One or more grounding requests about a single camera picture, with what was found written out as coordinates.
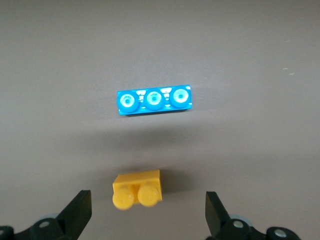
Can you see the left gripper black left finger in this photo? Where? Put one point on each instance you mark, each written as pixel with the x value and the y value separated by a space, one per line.
pixel 72 215

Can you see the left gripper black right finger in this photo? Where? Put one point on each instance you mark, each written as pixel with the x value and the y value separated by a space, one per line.
pixel 216 217

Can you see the yellow two-stud block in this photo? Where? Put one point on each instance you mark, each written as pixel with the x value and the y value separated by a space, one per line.
pixel 140 185

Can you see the blue three-stud block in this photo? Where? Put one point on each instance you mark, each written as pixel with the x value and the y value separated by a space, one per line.
pixel 153 101

